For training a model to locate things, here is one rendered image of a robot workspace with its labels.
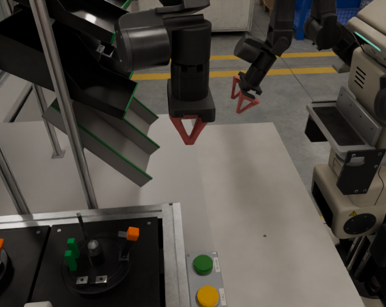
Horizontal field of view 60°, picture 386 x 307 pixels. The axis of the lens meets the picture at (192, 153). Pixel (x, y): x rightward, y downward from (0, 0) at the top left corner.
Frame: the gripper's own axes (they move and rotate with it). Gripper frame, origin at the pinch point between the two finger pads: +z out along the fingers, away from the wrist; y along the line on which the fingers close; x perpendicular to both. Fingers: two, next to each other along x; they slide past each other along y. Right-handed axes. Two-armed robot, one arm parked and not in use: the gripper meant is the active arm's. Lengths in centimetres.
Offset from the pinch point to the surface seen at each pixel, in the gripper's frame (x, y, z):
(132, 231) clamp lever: -11.0, 5.7, 16.2
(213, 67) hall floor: 56, -304, 123
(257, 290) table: 15.0, 7.9, 37.1
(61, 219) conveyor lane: -29.3, -9.2, 28.4
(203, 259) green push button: 2.7, 6.3, 26.0
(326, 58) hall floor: 194, -316, 121
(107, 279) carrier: -16.1, 10.3, 23.7
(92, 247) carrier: -18.5, 6.3, 19.1
